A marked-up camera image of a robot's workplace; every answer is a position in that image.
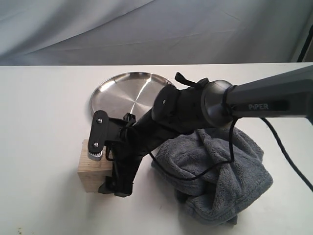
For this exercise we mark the grey fabric backdrop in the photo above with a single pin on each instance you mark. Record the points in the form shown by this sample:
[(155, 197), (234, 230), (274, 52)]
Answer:
[(151, 32)]

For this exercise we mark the light wooden cube block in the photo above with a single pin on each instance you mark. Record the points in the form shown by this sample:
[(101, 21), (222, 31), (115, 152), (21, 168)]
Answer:
[(92, 174)]

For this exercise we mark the round stainless steel plate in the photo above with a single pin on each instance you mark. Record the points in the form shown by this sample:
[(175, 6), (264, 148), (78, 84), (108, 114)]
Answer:
[(131, 92)]

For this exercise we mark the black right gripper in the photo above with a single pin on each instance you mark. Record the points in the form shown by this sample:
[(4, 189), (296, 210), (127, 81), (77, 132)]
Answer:
[(129, 141)]

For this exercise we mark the black stand pole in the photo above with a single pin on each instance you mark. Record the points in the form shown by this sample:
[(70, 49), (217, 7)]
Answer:
[(306, 45)]

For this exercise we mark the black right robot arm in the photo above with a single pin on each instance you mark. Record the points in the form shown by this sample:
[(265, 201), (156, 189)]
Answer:
[(203, 104)]

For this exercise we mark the grey fleece towel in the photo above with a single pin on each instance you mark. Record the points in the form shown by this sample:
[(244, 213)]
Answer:
[(215, 176)]

